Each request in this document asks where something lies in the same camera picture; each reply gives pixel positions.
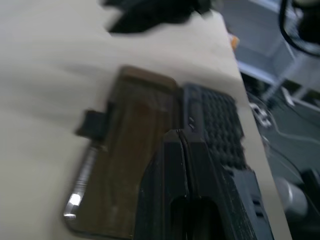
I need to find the silver knurled metal screwdriver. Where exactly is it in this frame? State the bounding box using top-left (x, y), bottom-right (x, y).
top-left (62, 144), bottom-right (99, 219)

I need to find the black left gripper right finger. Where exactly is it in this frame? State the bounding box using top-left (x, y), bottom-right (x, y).
top-left (180, 129), bottom-right (256, 240)

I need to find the dark robot body, silver joint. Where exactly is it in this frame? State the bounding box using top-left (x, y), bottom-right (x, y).
top-left (249, 83), bottom-right (320, 240)

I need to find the grey plastic crate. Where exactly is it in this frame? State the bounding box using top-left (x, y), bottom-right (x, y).
top-left (216, 0), bottom-right (320, 86)

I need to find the black cable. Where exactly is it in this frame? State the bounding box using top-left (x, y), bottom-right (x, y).
top-left (279, 0), bottom-right (320, 55)

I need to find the black bulky object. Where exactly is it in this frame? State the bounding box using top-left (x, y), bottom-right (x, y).
top-left (101, 0), bottom-right (217, 35)

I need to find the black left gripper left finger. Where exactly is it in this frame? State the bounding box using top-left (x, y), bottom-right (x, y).
top-left (134, 129), bottom-right (189, 240)

